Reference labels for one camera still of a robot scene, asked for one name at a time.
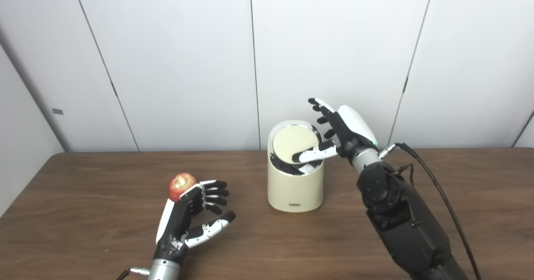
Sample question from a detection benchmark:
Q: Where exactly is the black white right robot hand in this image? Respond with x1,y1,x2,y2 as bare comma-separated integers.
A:
292,98,379,164

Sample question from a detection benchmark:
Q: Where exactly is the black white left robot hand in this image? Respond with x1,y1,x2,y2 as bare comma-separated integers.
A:
154,180,236,265

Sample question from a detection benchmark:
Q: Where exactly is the red apple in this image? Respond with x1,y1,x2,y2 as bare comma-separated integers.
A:
168,173,197,202

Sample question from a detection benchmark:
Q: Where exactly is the cream round bin lid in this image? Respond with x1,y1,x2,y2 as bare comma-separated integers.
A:
272,126,320,164

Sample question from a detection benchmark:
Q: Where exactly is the cream-colored bin body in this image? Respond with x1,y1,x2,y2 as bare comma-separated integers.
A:
267,120,325,213

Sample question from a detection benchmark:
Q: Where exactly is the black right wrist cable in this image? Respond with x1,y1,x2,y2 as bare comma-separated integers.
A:
379,143,482,280

